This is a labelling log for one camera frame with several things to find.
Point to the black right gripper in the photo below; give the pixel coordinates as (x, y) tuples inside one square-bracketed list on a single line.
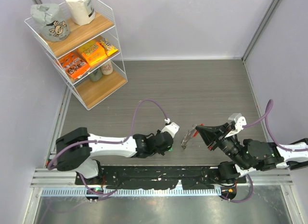
[(210, 134)]

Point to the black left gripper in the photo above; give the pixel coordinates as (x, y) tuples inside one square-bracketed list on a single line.
[(162, 151)]

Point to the red handled crescent blade keychain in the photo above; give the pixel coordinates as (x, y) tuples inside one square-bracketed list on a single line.
[(188, 136)]

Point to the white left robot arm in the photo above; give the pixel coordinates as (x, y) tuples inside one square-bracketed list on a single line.
[(75, 150)]

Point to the beige cup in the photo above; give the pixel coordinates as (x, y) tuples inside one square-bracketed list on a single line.
[(107, 68)]

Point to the yellow candy bag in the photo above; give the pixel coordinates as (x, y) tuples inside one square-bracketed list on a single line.
[(109, 48)]

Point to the orange yellow snack box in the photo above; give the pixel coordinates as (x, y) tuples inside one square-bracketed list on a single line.
[(92, 52)]

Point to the white paper bag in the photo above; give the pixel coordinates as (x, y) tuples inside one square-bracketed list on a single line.
[(82, 11)]

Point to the grey paper bag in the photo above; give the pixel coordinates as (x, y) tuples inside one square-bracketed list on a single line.
[(50, 21)]

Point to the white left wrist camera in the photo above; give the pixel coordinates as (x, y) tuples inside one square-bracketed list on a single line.
[(170, 127)]

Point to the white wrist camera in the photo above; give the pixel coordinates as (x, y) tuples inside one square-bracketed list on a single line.
[(170, 127), (239, 122)]

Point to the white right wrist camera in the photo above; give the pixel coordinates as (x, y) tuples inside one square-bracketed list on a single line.
[(239, 122)]

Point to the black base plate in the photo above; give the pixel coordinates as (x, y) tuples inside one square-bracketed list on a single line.
[(165, 177)]

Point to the white slotted cable duct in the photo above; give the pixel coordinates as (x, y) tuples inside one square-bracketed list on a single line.
[(82, 191)]

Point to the white wire shelf unit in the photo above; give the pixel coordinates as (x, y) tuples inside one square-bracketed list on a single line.
[(102, 79)]

